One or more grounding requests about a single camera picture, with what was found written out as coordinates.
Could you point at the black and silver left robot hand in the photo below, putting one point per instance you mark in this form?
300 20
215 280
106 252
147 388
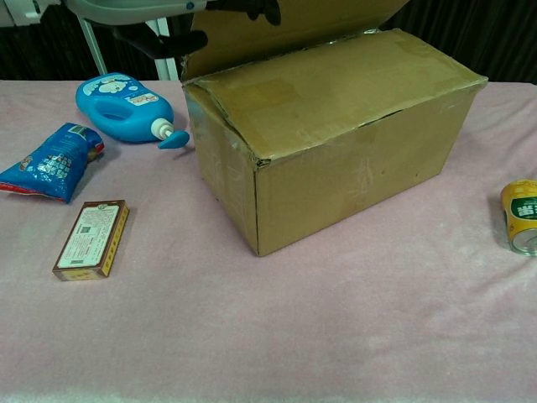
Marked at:
134 8

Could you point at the brown cardboard box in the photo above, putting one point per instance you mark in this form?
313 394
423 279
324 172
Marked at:
335 189

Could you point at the blue detergent pump bottle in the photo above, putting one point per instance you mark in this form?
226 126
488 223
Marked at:
142 113

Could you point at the blue snack bag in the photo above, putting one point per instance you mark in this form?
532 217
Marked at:
50 168

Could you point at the brown flat medicine box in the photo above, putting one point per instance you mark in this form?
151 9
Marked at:
88 235

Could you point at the pink table cloth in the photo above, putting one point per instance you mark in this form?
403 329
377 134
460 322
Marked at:
251 336

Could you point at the black pleated curtain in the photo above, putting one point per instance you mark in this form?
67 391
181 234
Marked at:
482 33

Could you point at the yellow drink can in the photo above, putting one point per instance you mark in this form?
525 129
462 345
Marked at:
522 210

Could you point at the thin white frame post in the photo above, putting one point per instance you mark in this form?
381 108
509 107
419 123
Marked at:
92 46

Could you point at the wide white frame post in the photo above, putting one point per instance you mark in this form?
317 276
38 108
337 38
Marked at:
168 69

